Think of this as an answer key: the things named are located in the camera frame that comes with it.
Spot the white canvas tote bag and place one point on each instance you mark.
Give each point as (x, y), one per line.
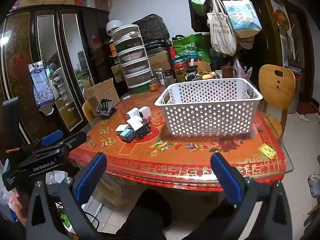
(222, 32)

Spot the clear printed plastic bag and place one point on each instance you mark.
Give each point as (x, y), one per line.
(240, 71)

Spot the white perforated plastic basket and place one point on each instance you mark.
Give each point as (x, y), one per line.
(207, 101)

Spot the green shopping bag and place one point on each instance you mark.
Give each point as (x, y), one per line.
(192, 48)

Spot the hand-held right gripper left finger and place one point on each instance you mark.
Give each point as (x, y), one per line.
(91, 177)

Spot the white slipper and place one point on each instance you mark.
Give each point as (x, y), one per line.
(303, 117)

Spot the open cardboard box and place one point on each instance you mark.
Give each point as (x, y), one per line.
(101, 92)

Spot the cluttered metal tray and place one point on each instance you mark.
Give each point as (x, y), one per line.
(200, 76)

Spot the red wall decoration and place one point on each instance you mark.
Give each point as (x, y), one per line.
(281, 17)

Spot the red printed tablecloth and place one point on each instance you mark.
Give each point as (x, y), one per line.
(175, 155)

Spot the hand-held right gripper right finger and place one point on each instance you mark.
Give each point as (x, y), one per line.
(228, 180)

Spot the yellow card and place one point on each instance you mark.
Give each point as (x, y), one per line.
(267, 151)

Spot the clear stacked drawer organizer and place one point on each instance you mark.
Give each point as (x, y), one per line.
(131, 57)

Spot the red doormat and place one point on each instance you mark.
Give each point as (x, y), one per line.
(306, 107)

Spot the small glass jar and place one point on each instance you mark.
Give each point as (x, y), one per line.
(169, 77)
(160, 73)

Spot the brown cardboard box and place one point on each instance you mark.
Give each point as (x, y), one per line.
(157, 60)

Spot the small orange jar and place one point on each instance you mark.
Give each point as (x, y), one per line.
(153, 85)

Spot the illustrated paper bag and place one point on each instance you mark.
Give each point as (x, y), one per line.
(241, 17)

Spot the potted plant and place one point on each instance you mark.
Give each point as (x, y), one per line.
(293, 55)

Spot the black phone stand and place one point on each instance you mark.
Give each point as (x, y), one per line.
(106, 107)

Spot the red lid glass jar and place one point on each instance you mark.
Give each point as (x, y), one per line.
(181, 72)

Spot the person's dark trousers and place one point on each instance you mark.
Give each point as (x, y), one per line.
(150, 215)

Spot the white round fan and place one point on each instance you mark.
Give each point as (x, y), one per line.
(113, 27)

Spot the dark glossy wardrobe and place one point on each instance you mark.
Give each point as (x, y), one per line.
(20, 55)

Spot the grey shoe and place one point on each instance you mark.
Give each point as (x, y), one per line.
(313, 180)

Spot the brown ceramic mug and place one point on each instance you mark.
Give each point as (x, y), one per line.
(227, 72)

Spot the black plastic bag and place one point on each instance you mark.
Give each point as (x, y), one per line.
(151, 27)

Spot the pile of phone chargers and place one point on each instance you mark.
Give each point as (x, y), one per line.
(135, 120)

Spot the blue white paper bag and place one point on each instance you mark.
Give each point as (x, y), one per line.
(40, 82)

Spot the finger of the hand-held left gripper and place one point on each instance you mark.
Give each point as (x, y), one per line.
(75, 139)
(52, 135)

